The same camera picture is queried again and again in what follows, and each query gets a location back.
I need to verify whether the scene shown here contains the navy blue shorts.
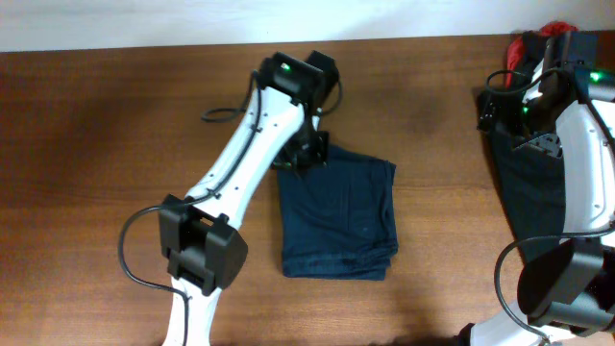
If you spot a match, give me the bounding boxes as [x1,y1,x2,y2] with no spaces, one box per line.
[277,145,399,281]

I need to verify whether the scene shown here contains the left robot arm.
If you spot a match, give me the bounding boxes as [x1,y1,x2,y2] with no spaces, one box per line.
[159,51,340,345]

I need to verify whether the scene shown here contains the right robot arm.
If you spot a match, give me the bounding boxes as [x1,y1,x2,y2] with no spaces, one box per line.
[455,23,614,345]

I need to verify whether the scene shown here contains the dark navy garment pile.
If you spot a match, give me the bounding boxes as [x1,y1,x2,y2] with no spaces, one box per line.
[483,132,565,263]

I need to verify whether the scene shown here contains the black garment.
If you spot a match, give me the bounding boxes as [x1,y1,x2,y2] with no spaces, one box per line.
[517,31,550,72]

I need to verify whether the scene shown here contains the red garment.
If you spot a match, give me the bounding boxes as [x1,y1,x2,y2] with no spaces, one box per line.
[505,21,579,91]

